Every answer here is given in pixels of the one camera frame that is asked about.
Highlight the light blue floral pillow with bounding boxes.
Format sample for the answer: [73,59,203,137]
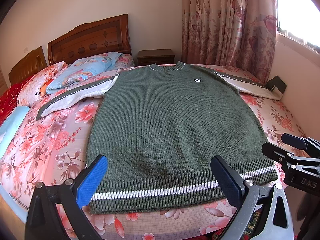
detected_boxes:
[46,51,122,94]

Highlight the small wooden headboard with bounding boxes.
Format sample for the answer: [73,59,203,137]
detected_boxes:
[8,46,48,85]

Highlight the green knit sweater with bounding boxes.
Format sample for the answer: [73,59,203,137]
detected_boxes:
[36,61,288,215]

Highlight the window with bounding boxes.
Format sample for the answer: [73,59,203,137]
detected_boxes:
[278,0,319,52]

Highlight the light blue cloth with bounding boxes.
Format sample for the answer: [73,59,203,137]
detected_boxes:
[0,106,30,157]

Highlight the red blanket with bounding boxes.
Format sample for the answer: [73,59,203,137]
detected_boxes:
[0,76,33,126]

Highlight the large wooden headboard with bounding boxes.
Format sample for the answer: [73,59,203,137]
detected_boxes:
[47,14,131,65]

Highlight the floral pink curtain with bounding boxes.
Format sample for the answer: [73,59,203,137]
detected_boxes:
[182,0,278,83]

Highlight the wooden nightstand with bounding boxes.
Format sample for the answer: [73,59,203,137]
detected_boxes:
[137,49,175,66]

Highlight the pink floral pillow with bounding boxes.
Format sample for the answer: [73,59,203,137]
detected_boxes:
[17,61,68,107]

